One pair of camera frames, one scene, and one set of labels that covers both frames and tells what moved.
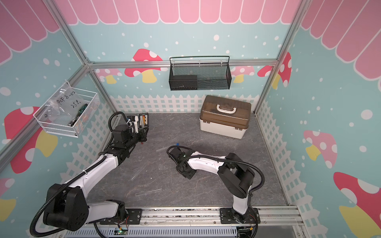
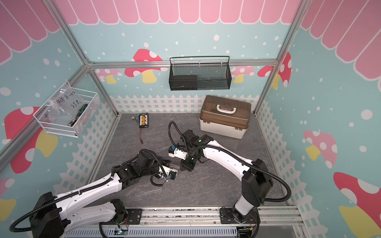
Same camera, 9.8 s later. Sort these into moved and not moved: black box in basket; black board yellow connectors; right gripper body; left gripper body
Moved: right gripper body; left gripper body
Not moved: black box in basket; black board yellow connectors
